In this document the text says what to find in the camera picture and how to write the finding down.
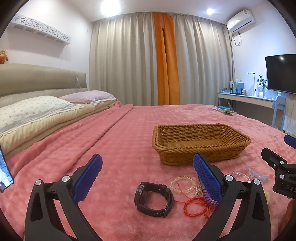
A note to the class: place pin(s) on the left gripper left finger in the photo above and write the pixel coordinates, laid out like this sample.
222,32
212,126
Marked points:
42,219

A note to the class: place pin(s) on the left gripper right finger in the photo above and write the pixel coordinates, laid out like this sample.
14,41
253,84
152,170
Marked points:
252,221

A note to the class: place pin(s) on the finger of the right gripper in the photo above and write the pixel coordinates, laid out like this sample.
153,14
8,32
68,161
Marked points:
273,160
290,140

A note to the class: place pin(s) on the silver rhinestone hair clip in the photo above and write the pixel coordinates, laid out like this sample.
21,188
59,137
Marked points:
256,175

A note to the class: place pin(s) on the black wrist watch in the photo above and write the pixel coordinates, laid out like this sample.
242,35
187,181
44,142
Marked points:
154,200

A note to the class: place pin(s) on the right hand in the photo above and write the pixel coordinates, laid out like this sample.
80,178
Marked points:
287,215

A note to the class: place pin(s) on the smartphone with blue case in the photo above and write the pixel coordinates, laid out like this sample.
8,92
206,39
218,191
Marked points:
6,179

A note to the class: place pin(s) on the white desk lamp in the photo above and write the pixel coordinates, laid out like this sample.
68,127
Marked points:
254,83

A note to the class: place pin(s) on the white vase with plant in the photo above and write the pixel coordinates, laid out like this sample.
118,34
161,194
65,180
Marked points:
261,86

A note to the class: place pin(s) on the white desk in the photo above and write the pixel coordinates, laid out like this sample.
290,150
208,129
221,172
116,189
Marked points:
251,107

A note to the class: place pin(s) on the items on bed corner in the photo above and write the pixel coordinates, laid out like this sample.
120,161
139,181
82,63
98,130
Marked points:
225,110

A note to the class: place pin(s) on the black television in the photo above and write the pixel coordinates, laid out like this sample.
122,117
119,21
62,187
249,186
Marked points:
281,73

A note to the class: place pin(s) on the books on desk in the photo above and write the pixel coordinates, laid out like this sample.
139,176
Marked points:
236,87

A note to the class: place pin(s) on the beige folded quilt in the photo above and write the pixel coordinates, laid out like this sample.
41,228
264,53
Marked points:
25,136

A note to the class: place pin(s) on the brown wicker basket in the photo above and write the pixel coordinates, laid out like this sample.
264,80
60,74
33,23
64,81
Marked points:
177,144

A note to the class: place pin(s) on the white floral pillow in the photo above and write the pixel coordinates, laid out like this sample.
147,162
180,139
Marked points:
31,110

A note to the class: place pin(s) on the white air conditioner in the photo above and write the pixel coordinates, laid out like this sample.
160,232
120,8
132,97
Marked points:
241,21

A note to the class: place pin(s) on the orange curtain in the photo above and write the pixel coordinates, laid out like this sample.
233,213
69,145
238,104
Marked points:
167,67

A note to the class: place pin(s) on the pink pillow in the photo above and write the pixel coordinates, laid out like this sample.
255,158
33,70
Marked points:
93,97

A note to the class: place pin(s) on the beige padded headboard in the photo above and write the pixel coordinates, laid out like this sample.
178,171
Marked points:
23,81

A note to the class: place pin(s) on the red plush toy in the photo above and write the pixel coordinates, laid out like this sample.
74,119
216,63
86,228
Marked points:
3,56

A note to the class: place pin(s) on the beige curtains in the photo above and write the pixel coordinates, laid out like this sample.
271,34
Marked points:
123,58

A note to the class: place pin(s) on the white wall shelf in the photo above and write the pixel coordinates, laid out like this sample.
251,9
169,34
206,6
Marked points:
27,24

